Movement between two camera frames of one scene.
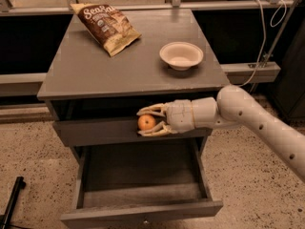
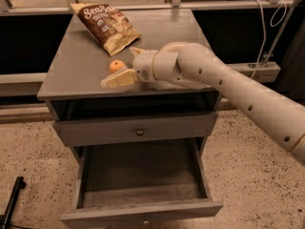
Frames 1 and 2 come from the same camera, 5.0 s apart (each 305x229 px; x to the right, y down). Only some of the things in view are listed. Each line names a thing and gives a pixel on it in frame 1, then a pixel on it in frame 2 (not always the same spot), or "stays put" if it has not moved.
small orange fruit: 146,122 → 116,65
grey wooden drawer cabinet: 93,98 stays put
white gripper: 178,115 → 143,67
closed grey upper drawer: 91,132 stays put
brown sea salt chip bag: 111,28 stays put
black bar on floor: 7,218 stays put
